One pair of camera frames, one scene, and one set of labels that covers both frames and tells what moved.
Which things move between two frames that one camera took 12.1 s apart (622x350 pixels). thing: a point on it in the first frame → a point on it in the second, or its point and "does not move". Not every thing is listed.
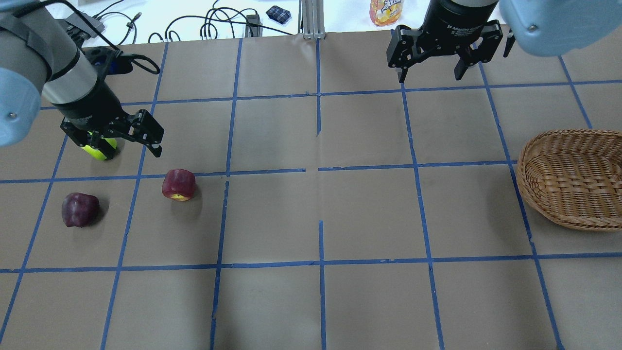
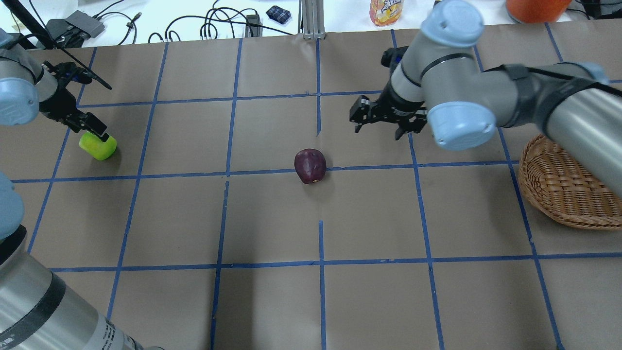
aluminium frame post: (311, 21) does not move
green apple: (96, 152) does not move
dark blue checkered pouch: (279, 14) does not move
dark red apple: (79, 209) → (310, 165)
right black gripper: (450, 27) → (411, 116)
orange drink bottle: (384, 12) does not move
